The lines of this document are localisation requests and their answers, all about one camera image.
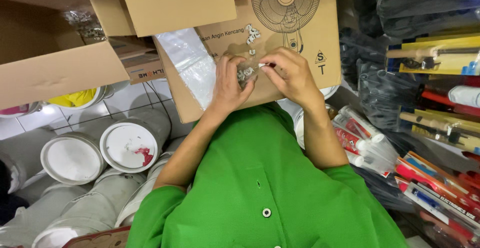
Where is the small printed cardboard box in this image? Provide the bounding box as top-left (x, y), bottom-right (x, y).
top-left (121, 52), bottom-right (166, 85)

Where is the large brown cardboard box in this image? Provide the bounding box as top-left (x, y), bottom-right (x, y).
top-left (0, 0), bottom-right (131, 110)

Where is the brown cardboard piece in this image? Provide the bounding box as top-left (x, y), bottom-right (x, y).
top-left (61, 225), bottom-right (132, 248)

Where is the white bucket with pink contents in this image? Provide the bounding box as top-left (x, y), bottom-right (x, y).
top-left (0, 102), bottom-right (43, 119)

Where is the person's left hand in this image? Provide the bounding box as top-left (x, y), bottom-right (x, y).
top-left (209, 54), bottom-right (260, 110)

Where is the clear bag of cable clips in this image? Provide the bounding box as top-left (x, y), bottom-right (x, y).
top-left (61, 9), bottom-right (108, 43)

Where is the stack of clear plastic bags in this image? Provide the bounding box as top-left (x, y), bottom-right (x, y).
top-left (154, 28), bottom-right (217, 110)

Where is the heap of black plastic bags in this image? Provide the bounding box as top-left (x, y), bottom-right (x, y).
top-left (338, 0), bottom-right (480, 132)

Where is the flat brown cardboard box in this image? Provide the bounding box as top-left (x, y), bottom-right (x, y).
top-left (108, 36), bottom-right (157, 59)

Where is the heap of packaged hand tools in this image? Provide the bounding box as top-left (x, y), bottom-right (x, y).
top-left (397, 74), bottom-right (480, 157)

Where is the green button shirt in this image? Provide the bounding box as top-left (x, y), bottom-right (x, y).
top-left (125, 102), bottom-right (410, 248)

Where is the group of white paint buckets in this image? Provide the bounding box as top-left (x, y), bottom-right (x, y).
top-left (0, 108), bottom-right (189, 248)

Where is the cardboard box with fan print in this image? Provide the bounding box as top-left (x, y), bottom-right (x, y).
top-left (153, 0), bottom-right (343, 124)

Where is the yellow carded tool pack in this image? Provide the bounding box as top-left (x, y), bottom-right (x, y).
top-left (385, 34), bottom-right (480, 76)

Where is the white bucket with yellow contents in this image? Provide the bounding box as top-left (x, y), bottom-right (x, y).
top-left (46, 86), bottom-right (108, 110)

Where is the pile of packaged soldering irons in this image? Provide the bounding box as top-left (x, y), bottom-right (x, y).
top-left (393, 150), bottom-right (480, 248)

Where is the person's right hand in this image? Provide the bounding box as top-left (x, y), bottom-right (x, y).
top-left (258, 47), bottom-right (325, 108)

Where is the cluster of white cable clips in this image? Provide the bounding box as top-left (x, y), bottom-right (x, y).
top-left (245, 24), bottom-right (262, 46)

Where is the red and white sealant tube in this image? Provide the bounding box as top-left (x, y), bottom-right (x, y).
top-left (334, 129), bottom-right (365, 168)
top-left (332, 114), bottom-right (370, 152)
top-left (338, 105), bottom-right (386, 144)

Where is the dark bag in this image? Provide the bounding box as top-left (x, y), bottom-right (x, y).
top-left (0, 159), bottom-right (30, 227)

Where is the white bucket under fan box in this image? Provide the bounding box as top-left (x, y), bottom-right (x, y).
top-left (292, 103), bottom-right (339, 150)

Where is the open plain cardboard box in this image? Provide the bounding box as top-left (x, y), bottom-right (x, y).
top-left (61, 0), bottom-right (238, 38)

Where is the small clear bag of clips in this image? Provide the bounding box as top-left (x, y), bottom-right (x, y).
top-left (235, 61), bottom-right (260, 90)

